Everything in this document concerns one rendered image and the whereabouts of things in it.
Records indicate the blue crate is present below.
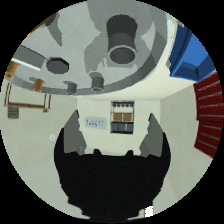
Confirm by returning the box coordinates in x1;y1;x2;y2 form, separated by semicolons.
166;19;216;82

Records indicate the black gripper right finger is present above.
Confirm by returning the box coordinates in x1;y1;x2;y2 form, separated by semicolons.
139;113;171;188

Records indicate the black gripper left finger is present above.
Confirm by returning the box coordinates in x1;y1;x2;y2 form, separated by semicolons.
54;110;87;185

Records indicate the grey metal sleeve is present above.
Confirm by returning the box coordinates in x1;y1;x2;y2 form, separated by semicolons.
91;77;104;92
107;33;138;65
67;83;77;95

